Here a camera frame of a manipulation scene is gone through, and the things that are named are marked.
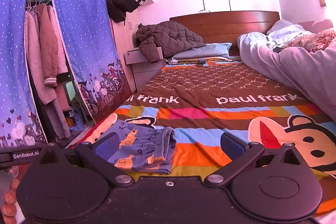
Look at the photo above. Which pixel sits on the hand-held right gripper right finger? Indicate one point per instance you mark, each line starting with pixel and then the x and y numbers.
pixel 232 145

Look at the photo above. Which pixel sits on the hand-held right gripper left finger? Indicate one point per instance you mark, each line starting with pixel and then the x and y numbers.
pixel 107 145

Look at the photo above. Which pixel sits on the blue car print pants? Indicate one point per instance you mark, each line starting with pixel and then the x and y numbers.
pixel 141 145

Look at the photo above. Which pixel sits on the person's left hand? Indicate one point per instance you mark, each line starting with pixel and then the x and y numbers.
pixel 10 196

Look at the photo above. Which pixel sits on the brown colourful printed bed sheet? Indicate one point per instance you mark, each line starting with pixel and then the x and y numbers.
pixel 197 87

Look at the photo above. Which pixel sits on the white nightstand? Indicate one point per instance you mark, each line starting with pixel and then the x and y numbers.
pixel 141 69

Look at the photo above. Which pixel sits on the small grey-blue cloth ball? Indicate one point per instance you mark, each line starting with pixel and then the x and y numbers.
pixel 202 61

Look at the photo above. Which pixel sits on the grey-blue duvet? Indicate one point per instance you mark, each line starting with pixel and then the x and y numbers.
pixel 288 66

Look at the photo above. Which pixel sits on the light blue pillow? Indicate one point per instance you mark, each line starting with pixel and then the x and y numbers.
pixel 204 52

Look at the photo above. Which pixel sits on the blue printed wardrobe curtain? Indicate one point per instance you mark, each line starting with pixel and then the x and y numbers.
pixel 84 37
pixel 13 56

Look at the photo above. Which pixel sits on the pink fleece coat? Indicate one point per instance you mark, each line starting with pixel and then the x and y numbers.
pixel 35 56

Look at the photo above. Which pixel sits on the small dark object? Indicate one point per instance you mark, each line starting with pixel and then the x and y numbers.
pixel 277 49

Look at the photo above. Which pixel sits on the pink padded jacket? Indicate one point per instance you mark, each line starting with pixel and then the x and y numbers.
pixel 56 45

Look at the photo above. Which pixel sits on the light wooden wardrobe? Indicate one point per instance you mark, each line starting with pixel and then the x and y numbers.
pixel 128 29

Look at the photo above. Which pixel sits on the wooden headboard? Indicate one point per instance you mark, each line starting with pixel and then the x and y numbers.
pixel 225 27

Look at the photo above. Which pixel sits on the dark quilted jacket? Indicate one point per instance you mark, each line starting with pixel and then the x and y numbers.
pixel 168 37

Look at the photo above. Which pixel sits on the floral pillow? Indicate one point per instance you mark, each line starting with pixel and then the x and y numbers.
pixel 312 39

